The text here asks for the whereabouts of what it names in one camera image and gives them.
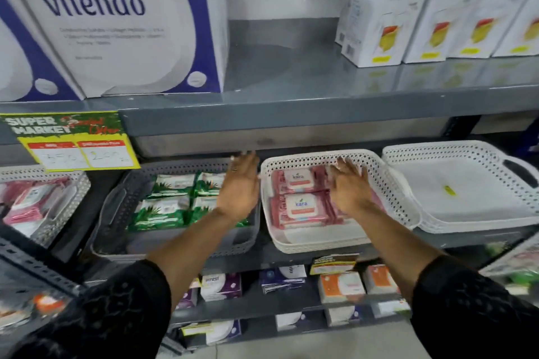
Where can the person's black right sleeve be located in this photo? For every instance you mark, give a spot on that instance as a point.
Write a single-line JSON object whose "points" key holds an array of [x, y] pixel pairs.
{"points": [[476, 312]]}

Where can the grey metal shelving unit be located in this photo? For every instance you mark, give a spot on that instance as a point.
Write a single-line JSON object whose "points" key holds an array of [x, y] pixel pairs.
{"points": [[33, 262]]}

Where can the person's black sleeve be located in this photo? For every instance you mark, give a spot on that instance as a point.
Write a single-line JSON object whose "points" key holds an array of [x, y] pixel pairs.
{"points": [[476, 312], [105, 316]]}

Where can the person's left hand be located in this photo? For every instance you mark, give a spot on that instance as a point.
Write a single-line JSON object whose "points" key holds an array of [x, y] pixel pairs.
{"points": [[240, 190]]}

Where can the row of orange white packets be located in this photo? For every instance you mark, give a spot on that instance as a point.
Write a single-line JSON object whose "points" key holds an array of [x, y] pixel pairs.
{"points": [[42, 306]]}

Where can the person's black left sleeve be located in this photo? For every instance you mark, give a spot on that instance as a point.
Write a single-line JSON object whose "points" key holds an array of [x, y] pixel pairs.
{"points": [[105, 316]]}

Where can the large white blue box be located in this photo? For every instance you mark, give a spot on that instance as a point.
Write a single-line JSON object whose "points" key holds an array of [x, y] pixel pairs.
{"points": [[118, 22], [17, 68]]}

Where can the yellow green price tag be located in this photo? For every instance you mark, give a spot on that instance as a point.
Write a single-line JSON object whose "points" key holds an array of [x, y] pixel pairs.
{"points": [[71, 144]]}

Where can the small yellow price tag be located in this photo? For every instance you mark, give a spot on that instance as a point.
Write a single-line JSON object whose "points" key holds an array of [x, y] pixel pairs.
{"points": [[332, 264], [196, 328]]}

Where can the stack of blue flat boxes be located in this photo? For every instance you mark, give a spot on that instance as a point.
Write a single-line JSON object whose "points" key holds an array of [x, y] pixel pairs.
{"points": [[282, 279]]}

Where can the white perforated basket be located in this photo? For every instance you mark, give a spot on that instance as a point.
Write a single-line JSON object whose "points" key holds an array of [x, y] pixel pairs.
{"points": [[320, 239], [463, 203], [80, 190]]}

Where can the white red offer sign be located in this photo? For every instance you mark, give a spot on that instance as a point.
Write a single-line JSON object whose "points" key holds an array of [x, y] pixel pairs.
{"points": [[518, 257]]}

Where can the person's right hand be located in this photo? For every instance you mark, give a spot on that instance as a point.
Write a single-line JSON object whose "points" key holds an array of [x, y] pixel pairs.
{"points": [[351, 190]]}

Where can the small blue white box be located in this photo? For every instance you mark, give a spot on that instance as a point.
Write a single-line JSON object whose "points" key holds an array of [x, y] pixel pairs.
{"points": [[225, 331], [290, 321], [343, 315], [391, 308]]}

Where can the person's right forearm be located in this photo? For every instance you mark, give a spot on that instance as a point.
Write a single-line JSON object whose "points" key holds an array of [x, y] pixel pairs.
{"points": [[396, 245]]}

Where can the blue bottle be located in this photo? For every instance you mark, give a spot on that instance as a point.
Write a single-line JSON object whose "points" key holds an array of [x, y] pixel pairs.
{"points": [[530, 140]]}

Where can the row of yellow white boxes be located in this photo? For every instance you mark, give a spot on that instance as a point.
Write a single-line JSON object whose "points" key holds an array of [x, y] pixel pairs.
{"points": [[442, 13]]}

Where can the group of orange white boxes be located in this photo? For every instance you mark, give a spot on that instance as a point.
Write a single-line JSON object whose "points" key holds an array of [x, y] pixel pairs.
{"points": [[341, 287]]}

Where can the grey perforated basket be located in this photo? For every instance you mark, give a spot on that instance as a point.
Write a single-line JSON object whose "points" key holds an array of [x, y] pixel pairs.
{"points": [[143, 241]]}

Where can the purple white box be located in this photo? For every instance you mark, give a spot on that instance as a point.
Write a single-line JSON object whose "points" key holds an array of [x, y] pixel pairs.
{"points": [[221, 287], [187, 299]]}

